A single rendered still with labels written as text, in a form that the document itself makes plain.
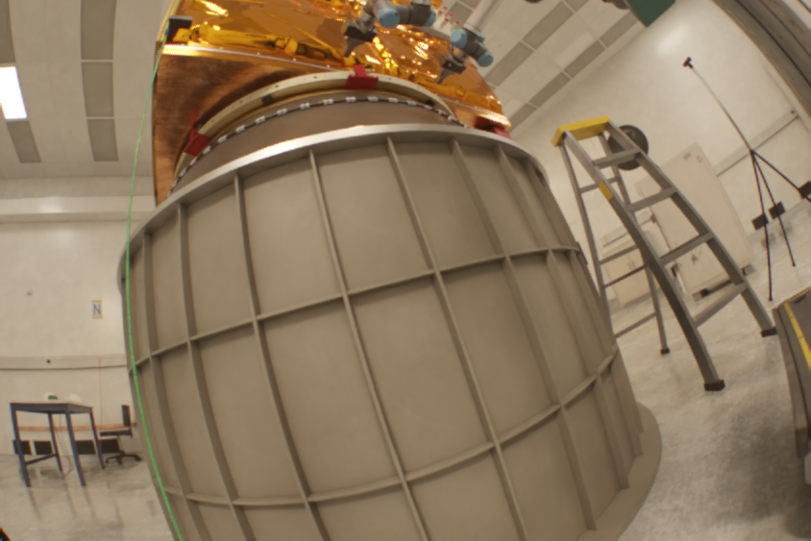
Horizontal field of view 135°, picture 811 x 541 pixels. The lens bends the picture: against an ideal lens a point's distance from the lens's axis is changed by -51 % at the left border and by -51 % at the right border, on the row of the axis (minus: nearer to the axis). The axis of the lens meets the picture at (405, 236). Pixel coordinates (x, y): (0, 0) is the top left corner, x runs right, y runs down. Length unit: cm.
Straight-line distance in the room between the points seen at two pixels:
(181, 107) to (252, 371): 113
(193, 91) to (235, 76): 19
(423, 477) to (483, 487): 13
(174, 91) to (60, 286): 587
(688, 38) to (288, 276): 900
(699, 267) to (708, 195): 77
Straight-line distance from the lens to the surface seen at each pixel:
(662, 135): 841
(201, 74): 143
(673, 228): 412
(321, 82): 139
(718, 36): 914
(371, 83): 143
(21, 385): 706
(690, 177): 414
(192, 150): 159
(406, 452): 70
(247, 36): 149
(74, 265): 710
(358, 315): 69
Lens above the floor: 61
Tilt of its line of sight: 20 degrees up
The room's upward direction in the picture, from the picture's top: 19 degrees counter-clockwise
